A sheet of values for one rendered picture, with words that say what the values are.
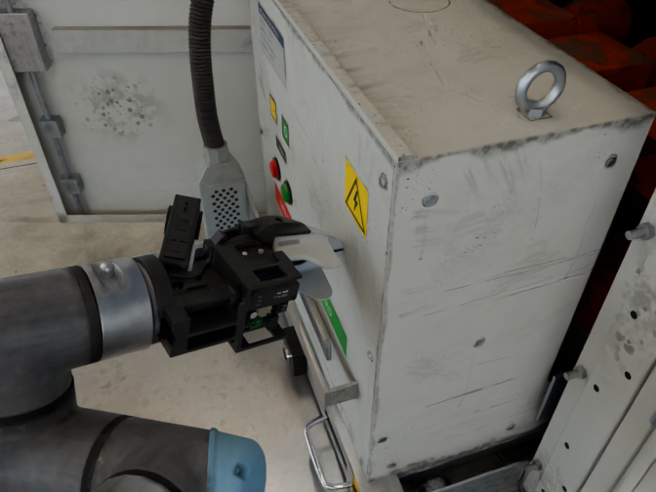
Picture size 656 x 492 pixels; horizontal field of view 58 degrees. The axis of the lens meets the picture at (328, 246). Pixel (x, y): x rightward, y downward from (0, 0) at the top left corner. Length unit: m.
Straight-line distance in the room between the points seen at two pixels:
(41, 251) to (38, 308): 2.24
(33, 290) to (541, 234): 0.41
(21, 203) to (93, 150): 1.76
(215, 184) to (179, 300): 0.46
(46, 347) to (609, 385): 0.50
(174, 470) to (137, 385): 0.59
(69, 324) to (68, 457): 0.09
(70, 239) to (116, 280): 2.23
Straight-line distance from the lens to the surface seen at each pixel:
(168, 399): 0.97
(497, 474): 0.83
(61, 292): 0.45
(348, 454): 0.80
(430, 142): 0.45
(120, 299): 0.46
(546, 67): 0.48
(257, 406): 0.93
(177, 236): 0.53
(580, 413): 0.71
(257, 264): 0.50
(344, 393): 0.68
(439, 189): 0.46
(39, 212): 2.90
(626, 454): 0.67
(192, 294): 0.48
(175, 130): 1.18
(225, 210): 0.95
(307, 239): 0.56
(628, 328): 0.60
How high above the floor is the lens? 1.62
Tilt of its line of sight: 42 degrees down
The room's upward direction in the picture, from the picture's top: straight up
